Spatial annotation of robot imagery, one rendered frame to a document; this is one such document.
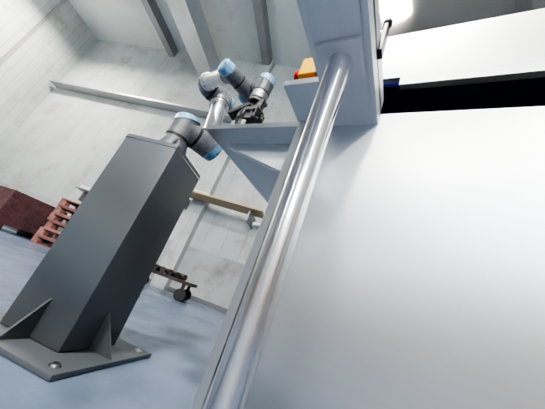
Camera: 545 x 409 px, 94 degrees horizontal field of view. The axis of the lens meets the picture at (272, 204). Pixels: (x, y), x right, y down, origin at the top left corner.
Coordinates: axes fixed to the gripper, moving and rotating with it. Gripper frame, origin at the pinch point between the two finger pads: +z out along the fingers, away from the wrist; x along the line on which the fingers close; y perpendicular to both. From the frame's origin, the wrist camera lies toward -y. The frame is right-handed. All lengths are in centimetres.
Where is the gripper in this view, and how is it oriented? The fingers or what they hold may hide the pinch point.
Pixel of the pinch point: (235, 137)
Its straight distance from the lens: 111.9
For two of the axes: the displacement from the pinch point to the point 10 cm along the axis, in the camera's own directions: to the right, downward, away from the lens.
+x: 3.8, 4.7, 7.9
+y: 8.6, 1.3, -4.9
